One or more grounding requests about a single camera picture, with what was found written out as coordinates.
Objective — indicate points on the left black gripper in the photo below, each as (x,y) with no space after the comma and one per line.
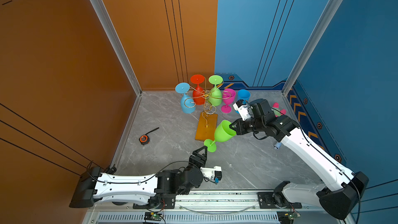
(201,160)

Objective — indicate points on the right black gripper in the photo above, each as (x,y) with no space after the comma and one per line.
(239,129)

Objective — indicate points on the green wine glass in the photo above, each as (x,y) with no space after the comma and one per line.
(222,134)
(215,95)

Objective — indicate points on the pink wine glass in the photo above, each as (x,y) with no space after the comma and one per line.
(228,99)

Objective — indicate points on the light blue wine glass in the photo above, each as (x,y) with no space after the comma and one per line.
(187,103)

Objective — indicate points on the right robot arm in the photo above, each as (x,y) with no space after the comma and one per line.
(340,190)

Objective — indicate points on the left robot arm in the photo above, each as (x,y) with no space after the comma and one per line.
(97,186)

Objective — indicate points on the wooden rack base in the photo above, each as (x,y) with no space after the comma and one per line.
(206,129)

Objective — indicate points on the red wine glass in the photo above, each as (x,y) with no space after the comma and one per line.
(197,91)

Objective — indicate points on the white pink plush toy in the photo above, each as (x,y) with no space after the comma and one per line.
(277,111)

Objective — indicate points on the small blue grey clip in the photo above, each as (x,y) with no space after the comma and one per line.
(277,146)

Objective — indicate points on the orange black tape measure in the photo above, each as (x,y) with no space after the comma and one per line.
(144,139)

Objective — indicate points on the left circuit board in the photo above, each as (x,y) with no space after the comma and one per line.
(153,218)

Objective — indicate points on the circuit board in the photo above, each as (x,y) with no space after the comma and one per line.
(153,218)
(288,217)

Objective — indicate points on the right circuit board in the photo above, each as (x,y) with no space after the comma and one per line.
(288,217)

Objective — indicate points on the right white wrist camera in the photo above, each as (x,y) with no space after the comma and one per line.
(243,109)

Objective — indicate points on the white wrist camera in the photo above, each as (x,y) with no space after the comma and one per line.
(243,109)
(213,175)

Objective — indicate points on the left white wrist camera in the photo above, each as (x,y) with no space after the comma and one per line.
(213,175)

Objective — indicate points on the gold wire glass rack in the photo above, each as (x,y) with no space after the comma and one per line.
(205,92)

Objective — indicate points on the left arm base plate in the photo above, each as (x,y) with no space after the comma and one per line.
(159,201)

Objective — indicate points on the aluminium front rail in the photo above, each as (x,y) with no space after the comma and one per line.
(211,207)

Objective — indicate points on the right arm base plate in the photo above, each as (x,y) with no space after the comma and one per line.
(269,200)

